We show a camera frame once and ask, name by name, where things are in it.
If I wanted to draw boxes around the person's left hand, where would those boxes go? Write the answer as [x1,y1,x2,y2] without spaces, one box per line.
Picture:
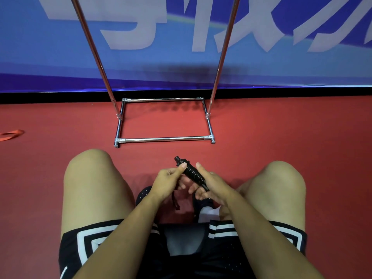
[148,162,188,204]

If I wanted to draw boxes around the person's right hand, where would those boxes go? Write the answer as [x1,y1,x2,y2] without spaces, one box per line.
[188,162,236,207]

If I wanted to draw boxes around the black ribbed rope handle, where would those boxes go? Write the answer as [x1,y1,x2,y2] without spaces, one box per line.
[174,156,210,192]

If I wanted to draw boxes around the person's right forearm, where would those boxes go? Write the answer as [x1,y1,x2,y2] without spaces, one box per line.
[223,192,325,279]

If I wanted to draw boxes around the person's left forearm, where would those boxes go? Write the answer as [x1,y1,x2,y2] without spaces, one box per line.
[73,195,163,279]

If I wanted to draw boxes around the person's right black shoe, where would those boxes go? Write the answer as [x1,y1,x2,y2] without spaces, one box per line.
[192,193,215,223]

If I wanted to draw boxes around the person's black shoe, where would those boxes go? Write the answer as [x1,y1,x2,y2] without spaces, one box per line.
[192,193,215,223]
[135,186,153,207]

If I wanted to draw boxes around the white sock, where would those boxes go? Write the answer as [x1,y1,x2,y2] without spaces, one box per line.
[198,206,221,223]

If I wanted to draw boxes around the person's left black shoe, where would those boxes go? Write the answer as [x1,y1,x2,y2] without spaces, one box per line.
[135,186,153,207]

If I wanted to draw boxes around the dark grey seat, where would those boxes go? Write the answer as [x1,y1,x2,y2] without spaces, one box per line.
[162,223,210,257]

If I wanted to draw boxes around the person's right leg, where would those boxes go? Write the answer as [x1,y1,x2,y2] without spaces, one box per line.
[219,161,307,232]

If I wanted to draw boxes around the person's leg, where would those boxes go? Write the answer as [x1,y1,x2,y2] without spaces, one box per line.
[61,149,136,240]
[219,161,307,232]

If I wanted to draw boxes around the black shorts with white stripes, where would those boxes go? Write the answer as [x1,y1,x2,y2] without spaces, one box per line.
[58,219,308,279]

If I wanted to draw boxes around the person's left leg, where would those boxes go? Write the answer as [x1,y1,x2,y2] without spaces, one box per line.
[61,149,136,240]

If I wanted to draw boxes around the blue banner with white print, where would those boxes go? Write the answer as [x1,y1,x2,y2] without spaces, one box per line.
[0,0,372,93]

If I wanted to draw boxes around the chrome metal rack frame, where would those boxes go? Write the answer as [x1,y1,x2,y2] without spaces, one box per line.
[70,0,242,149]

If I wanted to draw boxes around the black cord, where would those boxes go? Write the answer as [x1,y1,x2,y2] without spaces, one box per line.
[171,189,181,211]

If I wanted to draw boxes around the orange strap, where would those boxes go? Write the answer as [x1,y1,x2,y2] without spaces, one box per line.
[0,129,25,142]

